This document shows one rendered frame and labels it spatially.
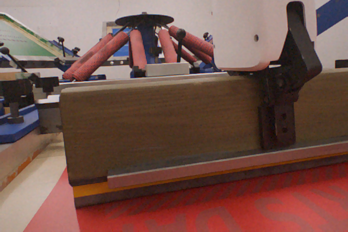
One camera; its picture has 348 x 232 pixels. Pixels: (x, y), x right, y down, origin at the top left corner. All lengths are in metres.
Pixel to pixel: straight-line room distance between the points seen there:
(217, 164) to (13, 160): 0.23
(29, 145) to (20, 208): 0.13
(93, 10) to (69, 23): 0.47
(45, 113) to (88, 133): 0.21
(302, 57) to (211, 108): 0.08
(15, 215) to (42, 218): 0.03
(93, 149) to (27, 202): 0.09
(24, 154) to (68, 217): 0.15
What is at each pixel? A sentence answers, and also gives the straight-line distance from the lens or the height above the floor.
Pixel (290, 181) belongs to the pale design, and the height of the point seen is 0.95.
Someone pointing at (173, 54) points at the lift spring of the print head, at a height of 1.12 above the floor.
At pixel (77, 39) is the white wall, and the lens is 4.64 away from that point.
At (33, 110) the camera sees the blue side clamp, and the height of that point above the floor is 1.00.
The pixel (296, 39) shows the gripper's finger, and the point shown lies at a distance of 0.19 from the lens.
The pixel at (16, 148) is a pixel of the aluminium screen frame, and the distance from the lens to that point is 0.34.
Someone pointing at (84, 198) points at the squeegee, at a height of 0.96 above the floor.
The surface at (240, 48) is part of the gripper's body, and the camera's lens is 0.21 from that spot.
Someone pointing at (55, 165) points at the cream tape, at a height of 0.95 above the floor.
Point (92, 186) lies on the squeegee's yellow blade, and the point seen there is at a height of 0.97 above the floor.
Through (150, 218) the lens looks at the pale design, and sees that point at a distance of 0.20.
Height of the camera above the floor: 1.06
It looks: 7 degrees down
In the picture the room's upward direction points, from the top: 3 degrees counter-clockwise
